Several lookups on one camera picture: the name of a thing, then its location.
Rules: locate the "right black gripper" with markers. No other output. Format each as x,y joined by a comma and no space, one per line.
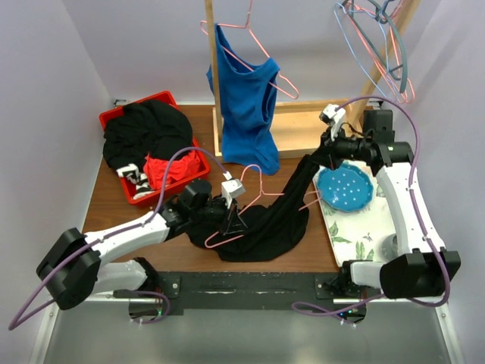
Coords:
332,147

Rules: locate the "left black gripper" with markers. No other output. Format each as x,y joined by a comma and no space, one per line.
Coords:
234,223

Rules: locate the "black tank top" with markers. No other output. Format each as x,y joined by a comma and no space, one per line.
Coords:
273,230

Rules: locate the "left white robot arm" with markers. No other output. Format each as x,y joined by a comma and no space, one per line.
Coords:
81,264

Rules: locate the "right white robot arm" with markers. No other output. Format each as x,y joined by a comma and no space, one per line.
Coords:
423,267

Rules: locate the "blue tank top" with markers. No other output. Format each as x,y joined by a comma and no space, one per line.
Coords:
248,99

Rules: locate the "grey plastic hanger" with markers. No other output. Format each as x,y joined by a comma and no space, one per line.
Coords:
393,64

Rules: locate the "blue dotted plate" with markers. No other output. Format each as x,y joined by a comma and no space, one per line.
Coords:
346,189

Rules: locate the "wooden clothes rack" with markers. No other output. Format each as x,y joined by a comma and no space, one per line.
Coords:
295,122

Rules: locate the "red garment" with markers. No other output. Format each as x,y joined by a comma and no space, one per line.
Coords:
180,169

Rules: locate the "floral serving tray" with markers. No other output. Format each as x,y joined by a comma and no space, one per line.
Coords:
359,235

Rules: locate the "grey cup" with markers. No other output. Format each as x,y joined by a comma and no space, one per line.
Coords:
389,248

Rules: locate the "black white striped garment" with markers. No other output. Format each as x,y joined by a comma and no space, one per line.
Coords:
137,178

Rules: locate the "black clothes pile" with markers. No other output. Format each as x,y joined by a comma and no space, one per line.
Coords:
149,128

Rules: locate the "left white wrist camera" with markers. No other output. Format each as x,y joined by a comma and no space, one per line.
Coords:
231,188

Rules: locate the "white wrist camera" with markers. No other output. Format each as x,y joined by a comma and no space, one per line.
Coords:
231,188
333,116

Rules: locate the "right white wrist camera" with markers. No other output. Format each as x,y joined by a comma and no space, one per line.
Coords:
333,116

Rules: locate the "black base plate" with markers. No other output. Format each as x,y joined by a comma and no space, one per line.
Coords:
252,290

